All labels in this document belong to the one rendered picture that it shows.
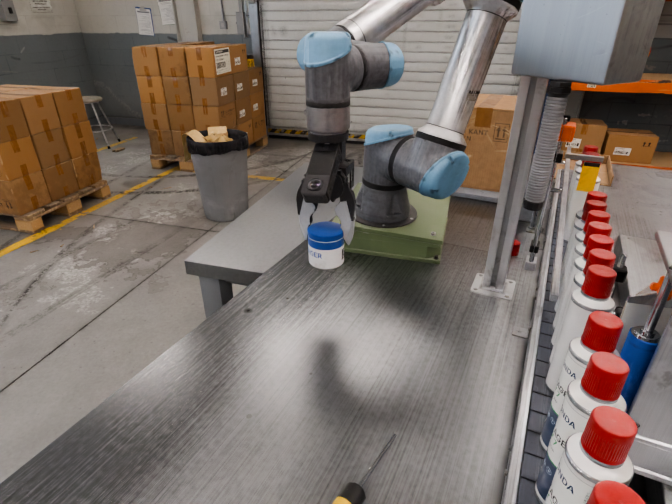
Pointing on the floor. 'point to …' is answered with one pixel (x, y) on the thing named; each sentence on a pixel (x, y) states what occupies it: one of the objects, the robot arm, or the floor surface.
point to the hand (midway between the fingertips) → (326, 238)
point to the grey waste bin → (222, 184)
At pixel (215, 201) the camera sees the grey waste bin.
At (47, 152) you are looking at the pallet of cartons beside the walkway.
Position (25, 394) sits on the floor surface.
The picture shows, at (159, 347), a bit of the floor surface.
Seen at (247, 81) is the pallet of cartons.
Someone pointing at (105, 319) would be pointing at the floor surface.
